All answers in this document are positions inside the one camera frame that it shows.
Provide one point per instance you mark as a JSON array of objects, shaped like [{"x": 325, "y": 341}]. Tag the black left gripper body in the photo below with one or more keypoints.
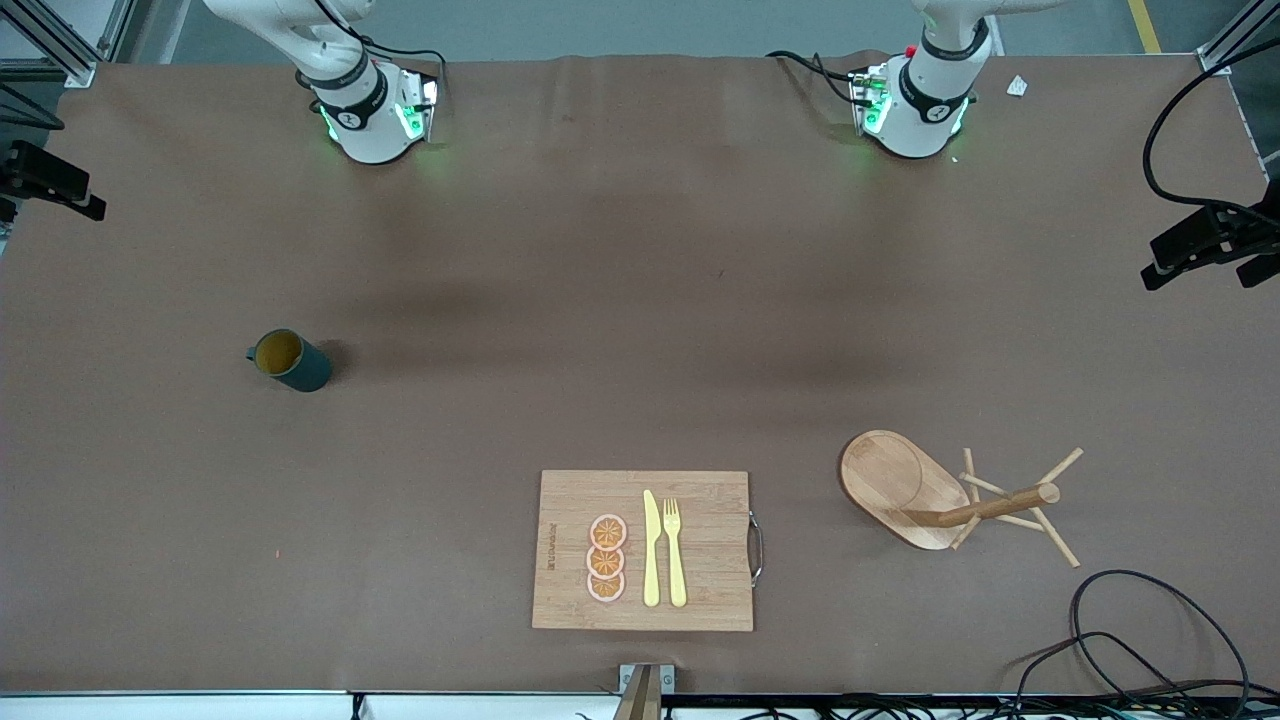
[{"x": 1232, "y": 226}]

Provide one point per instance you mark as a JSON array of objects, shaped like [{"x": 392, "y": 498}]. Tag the aluminium frame profile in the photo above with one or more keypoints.
[
  {"x": 1215, "y": 60},
  {"x": 75, "y": 70}
]

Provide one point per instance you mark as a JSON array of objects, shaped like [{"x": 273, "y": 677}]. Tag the wooden cutting board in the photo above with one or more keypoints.
[{"x": 700, "y": 500}]

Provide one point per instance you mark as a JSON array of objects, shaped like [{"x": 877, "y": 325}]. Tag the yellow plastic fork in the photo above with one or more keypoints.
[{"x": 677, "y": 570}]

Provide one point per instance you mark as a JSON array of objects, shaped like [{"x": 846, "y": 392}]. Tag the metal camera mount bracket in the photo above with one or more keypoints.
[{"x": 645, "y": 690}]

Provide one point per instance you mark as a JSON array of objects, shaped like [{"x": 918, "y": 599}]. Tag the toy orange slice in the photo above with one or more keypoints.
[
  {"x": 608, "y": 531},
  {"x": 605, "y": 563},
  {"x": 605, "y": 588}
]

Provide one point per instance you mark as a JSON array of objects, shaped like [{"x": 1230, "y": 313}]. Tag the dark green ribbed cup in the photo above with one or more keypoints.
[{"x": 305, "y": 372}]

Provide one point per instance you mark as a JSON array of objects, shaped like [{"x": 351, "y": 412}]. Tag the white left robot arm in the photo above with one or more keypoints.
[{"x": 925, "y": 120}]

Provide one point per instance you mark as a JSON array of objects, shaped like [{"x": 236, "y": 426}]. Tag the small white paper scrap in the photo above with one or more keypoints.
[{"x": 1017, "y": 86}]

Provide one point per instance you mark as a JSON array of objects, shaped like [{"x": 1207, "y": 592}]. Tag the yellow plastic knife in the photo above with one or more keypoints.
[{"x": 651, "y": 560}]

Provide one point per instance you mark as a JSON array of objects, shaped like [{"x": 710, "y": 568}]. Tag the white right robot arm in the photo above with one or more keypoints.
[{"x": 365, "y": 120}]

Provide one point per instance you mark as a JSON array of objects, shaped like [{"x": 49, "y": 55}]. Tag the white table edge rail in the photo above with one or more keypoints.
[{"x": 200, "y": 708}]

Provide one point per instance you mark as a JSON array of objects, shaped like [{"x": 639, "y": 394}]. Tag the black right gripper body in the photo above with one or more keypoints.
[{"x": 30, "y": 168}]

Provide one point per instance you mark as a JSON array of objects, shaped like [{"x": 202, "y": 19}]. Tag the wooden cup rack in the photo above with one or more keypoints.
[{"x": 890, "y": 480}]

